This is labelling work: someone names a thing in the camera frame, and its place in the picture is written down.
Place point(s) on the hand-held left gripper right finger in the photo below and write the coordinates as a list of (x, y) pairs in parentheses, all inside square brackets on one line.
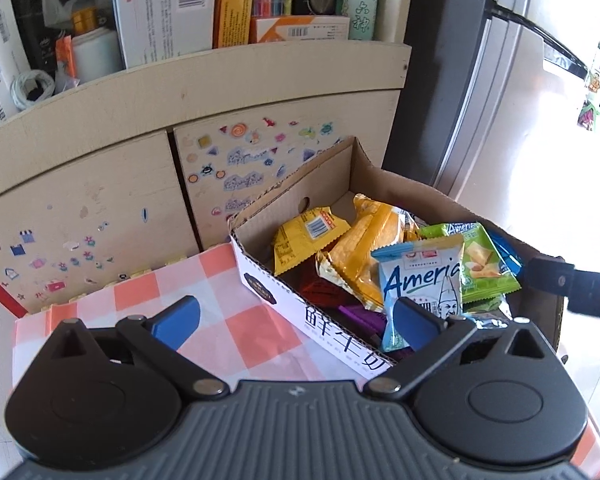
[(415, 320)]

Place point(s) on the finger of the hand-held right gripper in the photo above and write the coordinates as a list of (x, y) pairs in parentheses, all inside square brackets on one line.
[(550, 277)]

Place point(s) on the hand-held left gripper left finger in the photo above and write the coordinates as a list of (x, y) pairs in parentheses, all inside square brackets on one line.
[(177, 320)]

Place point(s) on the blue foil snack packet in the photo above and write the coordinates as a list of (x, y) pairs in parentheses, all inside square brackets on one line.
[(507, 252)]

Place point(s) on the light blue snack packet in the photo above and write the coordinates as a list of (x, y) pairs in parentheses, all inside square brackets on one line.
[(420, 270)]

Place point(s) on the purple snack packet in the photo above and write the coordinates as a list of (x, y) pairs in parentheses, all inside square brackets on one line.
[(360, 317)]

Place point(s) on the green snack packet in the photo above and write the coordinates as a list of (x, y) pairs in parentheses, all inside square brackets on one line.
[(485, 265)]

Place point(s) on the orange bread packet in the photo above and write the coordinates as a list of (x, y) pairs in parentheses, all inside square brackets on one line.
[(365, 250)]

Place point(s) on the printed cardboard box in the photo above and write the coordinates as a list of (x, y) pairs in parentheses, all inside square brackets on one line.
[(325, 330)]

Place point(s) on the red snack packet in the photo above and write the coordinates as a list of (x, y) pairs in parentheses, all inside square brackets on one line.
[(325, 285)]

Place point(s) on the small yellow snack packet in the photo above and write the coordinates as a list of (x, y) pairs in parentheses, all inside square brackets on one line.
[(300, 240)]

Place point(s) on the wooden cabinet with stickers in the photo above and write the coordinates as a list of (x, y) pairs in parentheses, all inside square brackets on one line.
[(80, 185)]

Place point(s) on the silver refrigerator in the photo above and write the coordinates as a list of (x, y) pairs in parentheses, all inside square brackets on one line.
[(520, 110)]

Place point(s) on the colourful fridge magnets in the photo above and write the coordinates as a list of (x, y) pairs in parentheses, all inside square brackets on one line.
[(597, 105)]

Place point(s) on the white bottle gold cap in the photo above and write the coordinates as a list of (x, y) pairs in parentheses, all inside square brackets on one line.
[(97, 55)]

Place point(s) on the orange sachet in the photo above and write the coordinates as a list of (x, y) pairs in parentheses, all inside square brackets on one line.
[(66, 60)]

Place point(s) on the white carton with barcode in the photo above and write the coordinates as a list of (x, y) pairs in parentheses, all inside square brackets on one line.
[(165, 15)]

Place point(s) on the orange white flat box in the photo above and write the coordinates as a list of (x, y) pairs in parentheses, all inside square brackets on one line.
[(300, 30)]

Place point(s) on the green glass bottle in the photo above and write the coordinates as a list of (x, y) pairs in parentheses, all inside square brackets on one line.
[(360, 7)]

